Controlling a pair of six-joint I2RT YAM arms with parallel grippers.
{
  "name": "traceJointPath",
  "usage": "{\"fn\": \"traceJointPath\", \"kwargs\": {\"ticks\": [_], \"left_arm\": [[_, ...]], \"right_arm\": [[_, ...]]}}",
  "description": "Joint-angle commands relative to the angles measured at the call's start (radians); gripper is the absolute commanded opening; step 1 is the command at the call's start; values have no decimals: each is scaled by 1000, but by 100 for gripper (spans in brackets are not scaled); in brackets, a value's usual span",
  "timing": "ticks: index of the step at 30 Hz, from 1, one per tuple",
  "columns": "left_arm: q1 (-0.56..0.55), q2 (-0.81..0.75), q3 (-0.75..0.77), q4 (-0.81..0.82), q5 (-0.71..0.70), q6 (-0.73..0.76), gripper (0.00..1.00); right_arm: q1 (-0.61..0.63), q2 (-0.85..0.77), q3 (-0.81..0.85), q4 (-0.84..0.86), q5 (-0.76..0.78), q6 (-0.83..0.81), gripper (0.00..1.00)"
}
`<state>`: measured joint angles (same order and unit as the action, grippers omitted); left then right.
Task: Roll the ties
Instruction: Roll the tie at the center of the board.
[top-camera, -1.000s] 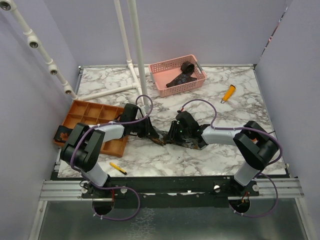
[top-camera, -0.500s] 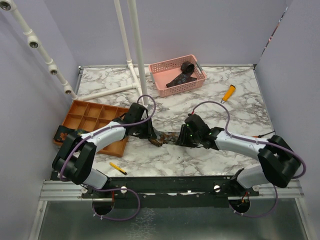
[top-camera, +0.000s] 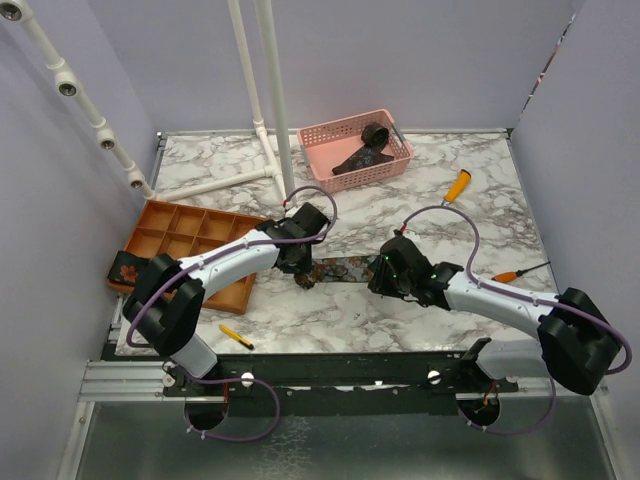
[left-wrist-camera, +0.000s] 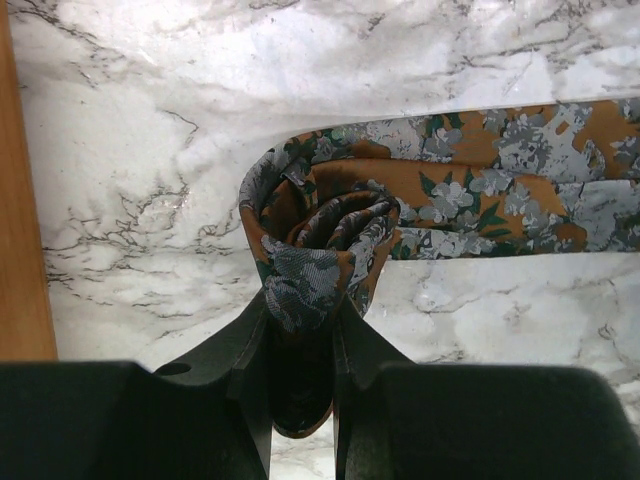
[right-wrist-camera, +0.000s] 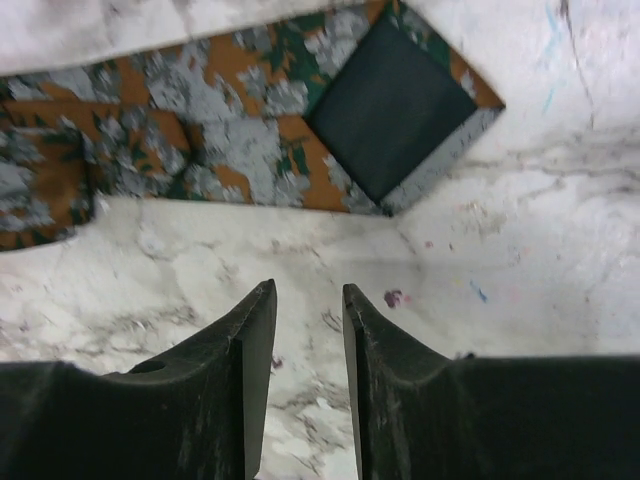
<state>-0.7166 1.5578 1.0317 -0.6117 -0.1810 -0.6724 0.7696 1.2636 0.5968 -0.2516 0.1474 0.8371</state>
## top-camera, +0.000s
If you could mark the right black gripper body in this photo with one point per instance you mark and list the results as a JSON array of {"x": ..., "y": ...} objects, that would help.
[{"x": 389, "y": 283}]

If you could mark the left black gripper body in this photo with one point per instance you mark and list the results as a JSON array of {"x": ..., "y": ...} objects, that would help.
[{"x": 302, "y": 264}]

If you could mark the brown grey floral tie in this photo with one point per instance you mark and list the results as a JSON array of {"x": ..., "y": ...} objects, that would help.
[{"x": 352, "y": 269}]

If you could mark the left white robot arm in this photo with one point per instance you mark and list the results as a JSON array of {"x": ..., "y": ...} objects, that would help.
[{"x": 168, "y": 296}]

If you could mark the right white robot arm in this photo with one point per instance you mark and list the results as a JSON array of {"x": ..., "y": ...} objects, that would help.
[{"x": 567, "y": 339}]

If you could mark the pink perforated plastic basket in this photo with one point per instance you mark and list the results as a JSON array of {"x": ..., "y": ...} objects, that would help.
[{"x": 327, "y": 146}]

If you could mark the dark blue-flowered tie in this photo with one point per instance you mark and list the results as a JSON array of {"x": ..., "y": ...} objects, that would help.
[{"x": 375, "y": 138}]

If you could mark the wooden compartment tray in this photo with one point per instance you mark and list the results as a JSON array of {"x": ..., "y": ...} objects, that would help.
[{"x": 182, "y": 231}]

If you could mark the black orange-flower rolled tie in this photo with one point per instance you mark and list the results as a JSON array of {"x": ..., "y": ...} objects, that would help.
[{"x": 126, "y": 268}]

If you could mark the orange handled screwdriver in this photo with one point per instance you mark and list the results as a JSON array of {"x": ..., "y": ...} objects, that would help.
[{"x": 510, "y": 276}]

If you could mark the yellow handled utility knife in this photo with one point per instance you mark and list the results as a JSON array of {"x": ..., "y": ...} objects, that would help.
[{"x": 457, "y": 188}]

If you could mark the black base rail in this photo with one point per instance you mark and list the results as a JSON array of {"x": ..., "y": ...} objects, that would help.
[{"x": 339, "y": 384}]

